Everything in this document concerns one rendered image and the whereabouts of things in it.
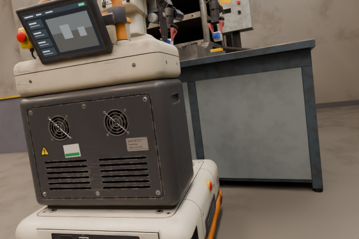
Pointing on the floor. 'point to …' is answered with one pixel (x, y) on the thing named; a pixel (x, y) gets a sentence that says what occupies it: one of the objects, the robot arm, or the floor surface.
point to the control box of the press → (235, 10)
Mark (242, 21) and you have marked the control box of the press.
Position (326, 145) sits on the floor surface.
